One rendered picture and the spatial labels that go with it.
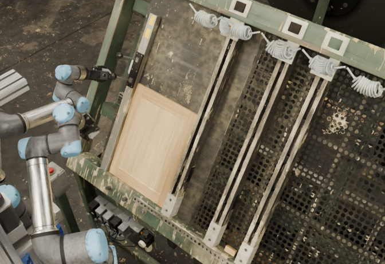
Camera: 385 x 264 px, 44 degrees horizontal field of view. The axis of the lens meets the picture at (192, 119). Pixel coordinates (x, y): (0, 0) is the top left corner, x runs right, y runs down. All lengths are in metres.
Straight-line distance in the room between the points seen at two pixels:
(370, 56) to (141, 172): 1.38
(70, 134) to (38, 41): 3.85
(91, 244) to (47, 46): 3.98
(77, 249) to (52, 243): 0.09
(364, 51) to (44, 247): 1.43
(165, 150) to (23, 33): 3.50
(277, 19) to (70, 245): 1.28
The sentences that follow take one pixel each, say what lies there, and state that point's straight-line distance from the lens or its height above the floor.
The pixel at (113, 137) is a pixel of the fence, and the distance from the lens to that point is 2.77.
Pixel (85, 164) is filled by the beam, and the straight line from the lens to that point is 2.93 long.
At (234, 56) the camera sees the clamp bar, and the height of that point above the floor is 1.65.
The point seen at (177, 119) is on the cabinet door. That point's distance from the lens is 2.52.
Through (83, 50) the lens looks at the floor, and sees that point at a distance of 5.30.
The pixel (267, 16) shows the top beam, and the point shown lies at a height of 1.88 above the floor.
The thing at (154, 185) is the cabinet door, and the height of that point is 0.96.
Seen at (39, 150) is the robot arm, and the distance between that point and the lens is 1.80.
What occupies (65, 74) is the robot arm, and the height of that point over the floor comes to 1.61.
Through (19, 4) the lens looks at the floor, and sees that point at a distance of 6.34.
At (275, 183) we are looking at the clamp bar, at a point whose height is 1.27.
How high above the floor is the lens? 3.08
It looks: 45 degrees down
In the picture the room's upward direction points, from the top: 2 degrees counter-clockwise
